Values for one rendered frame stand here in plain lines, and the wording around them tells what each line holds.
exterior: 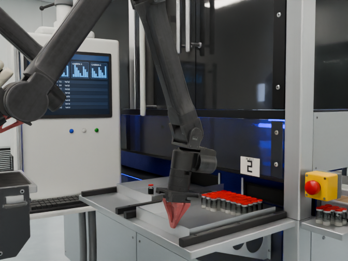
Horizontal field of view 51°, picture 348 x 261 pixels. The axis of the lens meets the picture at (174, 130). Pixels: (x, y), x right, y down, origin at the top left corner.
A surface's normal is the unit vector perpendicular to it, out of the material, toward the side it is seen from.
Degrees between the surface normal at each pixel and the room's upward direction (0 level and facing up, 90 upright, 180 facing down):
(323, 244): 90
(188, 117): 95
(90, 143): 90
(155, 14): 104
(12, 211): 90
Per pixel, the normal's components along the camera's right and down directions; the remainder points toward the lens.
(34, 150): 0.49, 0.06
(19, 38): 0.57, 0.25
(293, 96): -0.81, 0.04
